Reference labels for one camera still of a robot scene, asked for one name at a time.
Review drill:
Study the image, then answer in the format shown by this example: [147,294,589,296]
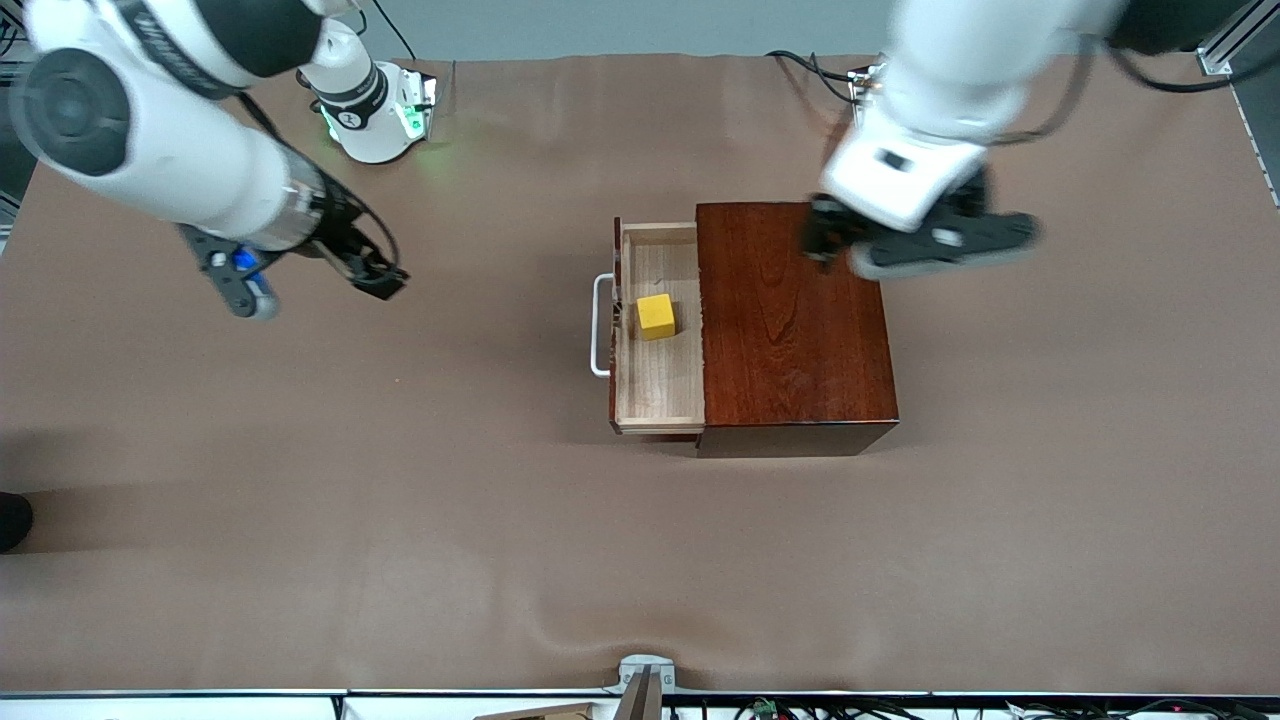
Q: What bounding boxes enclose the yellow cube block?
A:
[637,293,677,342]

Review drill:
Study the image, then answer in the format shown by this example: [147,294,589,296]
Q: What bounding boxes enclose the light wood drawer white handle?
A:
[590,217,707,441]

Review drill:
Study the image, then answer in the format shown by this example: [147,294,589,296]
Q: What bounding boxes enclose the dark red wooden cabinet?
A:
[695,200,899,459]

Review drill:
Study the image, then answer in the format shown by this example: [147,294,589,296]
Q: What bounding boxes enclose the brown table cover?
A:
[0,52,1280,698]

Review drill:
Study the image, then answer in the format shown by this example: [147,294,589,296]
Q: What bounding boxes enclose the black round object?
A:
[0,492,34,554]

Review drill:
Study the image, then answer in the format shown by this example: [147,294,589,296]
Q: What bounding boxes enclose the light wooden board piece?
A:
[473,702,601,720]

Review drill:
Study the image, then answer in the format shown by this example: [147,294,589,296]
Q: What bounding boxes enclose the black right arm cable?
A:
[235,92,401,273]

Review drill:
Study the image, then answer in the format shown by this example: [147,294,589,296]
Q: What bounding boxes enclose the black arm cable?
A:
[990,38,1280,147]
[235,92,401,273]

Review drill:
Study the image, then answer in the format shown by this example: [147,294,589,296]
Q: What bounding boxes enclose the black base cables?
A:
[767,48,861,106]

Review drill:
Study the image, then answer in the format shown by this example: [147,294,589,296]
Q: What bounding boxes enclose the thin black cable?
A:
[370,5,418,62]

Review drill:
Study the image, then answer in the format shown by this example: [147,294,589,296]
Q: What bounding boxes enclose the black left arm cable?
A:
[990,38,1280,147]

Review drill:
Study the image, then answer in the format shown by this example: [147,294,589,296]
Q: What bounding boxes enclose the aluminium frame profile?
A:
[1196,5,1280,77]

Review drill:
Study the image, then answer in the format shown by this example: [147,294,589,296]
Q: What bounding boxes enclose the grey metal clamp bracket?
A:
[615,654,678,720]

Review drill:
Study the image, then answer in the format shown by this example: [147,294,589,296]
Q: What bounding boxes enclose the white table edge rail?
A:
[0,688,1280,720]

